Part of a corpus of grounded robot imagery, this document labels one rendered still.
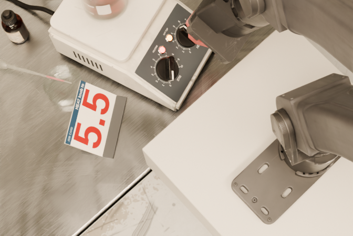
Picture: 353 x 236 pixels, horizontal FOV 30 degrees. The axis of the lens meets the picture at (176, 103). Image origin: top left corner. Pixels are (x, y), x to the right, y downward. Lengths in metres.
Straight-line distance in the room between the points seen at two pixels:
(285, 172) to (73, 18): 0.34
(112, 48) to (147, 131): 0.13
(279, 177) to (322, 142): 0.17
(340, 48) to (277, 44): 0.35
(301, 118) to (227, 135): 0.18
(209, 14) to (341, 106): 0.20
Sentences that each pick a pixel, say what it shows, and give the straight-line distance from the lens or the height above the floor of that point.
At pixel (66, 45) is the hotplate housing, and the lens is 0.91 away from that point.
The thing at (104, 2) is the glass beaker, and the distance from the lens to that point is 0.83.
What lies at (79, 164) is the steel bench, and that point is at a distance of 0.91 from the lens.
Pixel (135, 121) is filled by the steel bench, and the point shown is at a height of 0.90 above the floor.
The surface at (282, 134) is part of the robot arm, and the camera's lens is 0.70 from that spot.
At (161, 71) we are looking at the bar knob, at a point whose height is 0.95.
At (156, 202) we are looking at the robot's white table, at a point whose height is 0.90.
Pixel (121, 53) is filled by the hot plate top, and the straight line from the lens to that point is 0.86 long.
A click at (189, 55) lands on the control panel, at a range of 0.90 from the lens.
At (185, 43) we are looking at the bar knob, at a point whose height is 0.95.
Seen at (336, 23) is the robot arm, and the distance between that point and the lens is 0.51.
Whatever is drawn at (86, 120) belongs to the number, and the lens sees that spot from 0.89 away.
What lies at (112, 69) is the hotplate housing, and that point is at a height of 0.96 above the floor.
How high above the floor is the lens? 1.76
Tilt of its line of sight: 70 degrees down
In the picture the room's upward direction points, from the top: 6 degrees counter-clockwise
